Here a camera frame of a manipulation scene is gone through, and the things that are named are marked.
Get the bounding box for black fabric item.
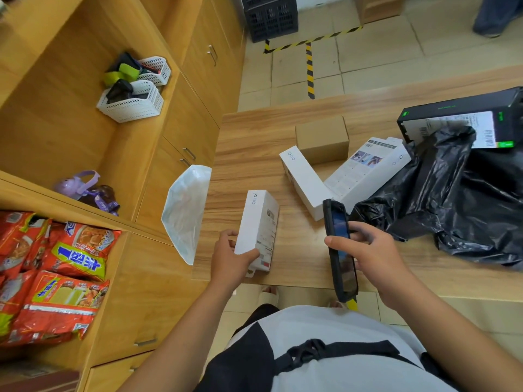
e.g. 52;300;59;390
107;51;142;73

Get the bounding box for white product box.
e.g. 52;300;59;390
324;136;412;215
234;189;281;278
279;145;340;222

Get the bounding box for person's left hand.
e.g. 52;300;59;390
208;229;262;298

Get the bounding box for black plastic crate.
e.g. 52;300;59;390
240;0;299;44

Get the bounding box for white woven sack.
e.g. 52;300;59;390
161;164;212;267

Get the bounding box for person's right hand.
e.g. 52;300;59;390
324;220;410;311

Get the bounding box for black handheld scanner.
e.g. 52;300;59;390
321;198;360;303

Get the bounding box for long yellow black hazard tape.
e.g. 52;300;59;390
263;24;363;100

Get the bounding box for person's right forearm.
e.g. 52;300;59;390
384;273;523;392

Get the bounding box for person's white black shirt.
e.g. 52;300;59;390
194;305;463;392

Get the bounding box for purple plastic toy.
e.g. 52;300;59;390
54;170;101;200

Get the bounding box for yellow wooden cabinet unit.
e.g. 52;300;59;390
0;0;248;392

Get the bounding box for pile of red snack packets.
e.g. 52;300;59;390
0;211;123;347

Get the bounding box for person's black trousers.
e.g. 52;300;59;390
230;304;281;339

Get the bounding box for white plastic basket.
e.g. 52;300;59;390
137;56;172;87
96;80;164;124

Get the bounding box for pile of black poly bags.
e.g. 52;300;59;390
349;125;523;271

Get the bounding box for wooden drawer cabinet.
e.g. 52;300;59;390
354;0;408;26

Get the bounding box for black pouch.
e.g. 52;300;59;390
105;78;135;105

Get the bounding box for plain cardboard box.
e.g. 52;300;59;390
295;115;350;166

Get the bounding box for black chest strap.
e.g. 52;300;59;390
273;338;418;375

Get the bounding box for person's left forearm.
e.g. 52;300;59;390
118;281;236;392

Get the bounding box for cardboard carton maroon stripe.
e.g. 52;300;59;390
0;360;81;392

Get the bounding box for black box green marks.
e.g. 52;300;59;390
397;86;523;150

